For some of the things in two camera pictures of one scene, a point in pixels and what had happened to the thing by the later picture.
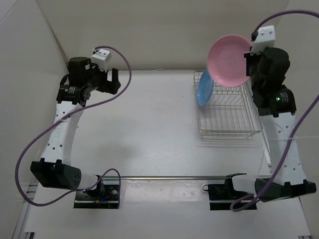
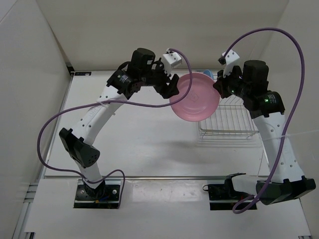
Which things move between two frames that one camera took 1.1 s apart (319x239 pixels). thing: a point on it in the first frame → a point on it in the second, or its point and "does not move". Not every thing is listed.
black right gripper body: [251, 61] → [236, 84]
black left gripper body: [97, 80] → [154, 77]
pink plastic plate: [227, 64] → [202, 100]
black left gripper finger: [113, 86] → [170, 90]
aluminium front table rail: [165, 177] does not move
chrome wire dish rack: [230, 110] does not move
